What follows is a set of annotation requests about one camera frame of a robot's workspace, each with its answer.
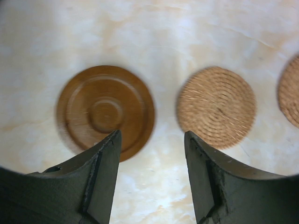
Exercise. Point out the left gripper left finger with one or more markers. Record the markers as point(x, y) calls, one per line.
point(77, 191)

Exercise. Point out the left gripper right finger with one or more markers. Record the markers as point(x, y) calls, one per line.
point(227, 191)

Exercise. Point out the dark wooden coaster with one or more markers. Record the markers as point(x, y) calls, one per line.
point(100, 100)

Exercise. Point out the woven coaster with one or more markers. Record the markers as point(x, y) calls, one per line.
point(288, 91)
point(218, 105)

